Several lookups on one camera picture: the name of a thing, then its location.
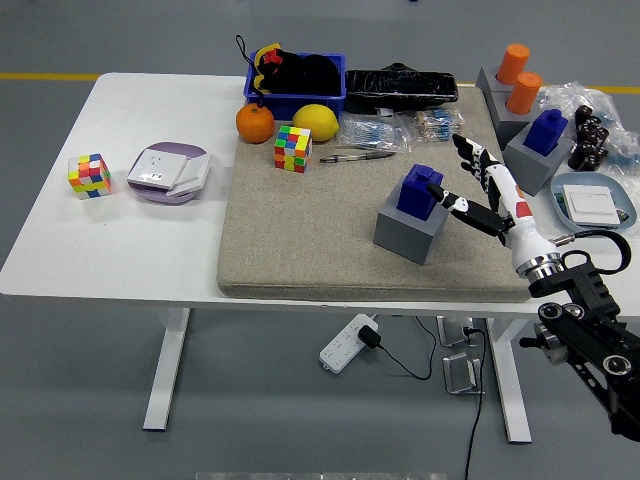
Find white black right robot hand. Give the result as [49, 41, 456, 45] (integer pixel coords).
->
[425, 132, 557, 269]

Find blue square seal stamp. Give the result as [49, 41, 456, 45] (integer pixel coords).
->
[396, 163, 445, 221]
[527, 108, 570, 156]

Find grey holder block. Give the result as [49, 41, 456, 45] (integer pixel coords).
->
[475, 66, 516, 109]
[372, 188, 448, 265]
[487, 89, 544, 151]
[503, 122, 575, 197]

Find light blue plastic tray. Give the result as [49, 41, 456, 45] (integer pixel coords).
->
[549, 172, 639, 237]

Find clear bag brown resistors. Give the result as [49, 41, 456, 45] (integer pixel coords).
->
[407, 107, 469, 144]

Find orange cylinder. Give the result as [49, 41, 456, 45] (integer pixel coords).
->
[505, 71, 544, 115]
[495, 43, 531, 86]

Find clear plastic bags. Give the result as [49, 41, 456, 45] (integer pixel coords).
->
[539, 82, 640, 176]

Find white table leg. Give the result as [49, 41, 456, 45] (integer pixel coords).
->
[143, 307, 191, 432]
[487, 317, 534, 444]

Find black plug adapter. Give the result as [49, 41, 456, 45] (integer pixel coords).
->
[358, 324, 384, 350]

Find clear bag blue resistors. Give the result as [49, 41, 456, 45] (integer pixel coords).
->
[335, 112, 414, 154]

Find black wrapped long object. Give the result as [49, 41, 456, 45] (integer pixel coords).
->
[342, 62, 460, 115]

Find white power strip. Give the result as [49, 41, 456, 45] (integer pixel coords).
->
[319, 313, 379, 374]

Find grey-brown fabric mat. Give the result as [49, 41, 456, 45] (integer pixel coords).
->
[216, 84, 540, 304]

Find yellow lemon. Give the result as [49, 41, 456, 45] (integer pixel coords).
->
[291, 103, 341, 143]

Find colourful puzzle cube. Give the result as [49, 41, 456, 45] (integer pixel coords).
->
[273, 124, 314, 175]
[67, 152, 113, 201]

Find blue plastic bin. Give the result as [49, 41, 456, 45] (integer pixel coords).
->
[242, 51, 347, 123]

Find black cloth pouch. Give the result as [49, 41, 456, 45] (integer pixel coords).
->
[259, 48, 342, 96]

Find orange mandarin fruit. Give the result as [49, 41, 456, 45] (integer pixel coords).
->
[235, 103, 276, 145]

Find yellow red plastic tool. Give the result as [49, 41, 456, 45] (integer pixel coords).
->
[252, 43, 285, 99]

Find purple plastic tray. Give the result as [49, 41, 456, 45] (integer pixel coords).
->
[126, 141, 211, 206]

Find white switch panel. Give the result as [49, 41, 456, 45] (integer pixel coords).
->
[562, 184, 621, 227]
[167, 153, 212, 197]

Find metal bracket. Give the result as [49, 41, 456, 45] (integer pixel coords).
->
[442, 351, 485, 396]
[436, 315, 476, 348]

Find black adapter cable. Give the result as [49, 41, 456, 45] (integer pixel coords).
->
[377, 314, 439, 381]

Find black power cable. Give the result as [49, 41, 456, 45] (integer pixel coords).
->
[462, 325, 489, 480]

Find black lanyard cord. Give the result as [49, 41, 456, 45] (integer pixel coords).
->
[234, 33, 266, 109]

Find white wall socket panel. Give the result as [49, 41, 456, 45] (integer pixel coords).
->
[126, 149, 190, 190]

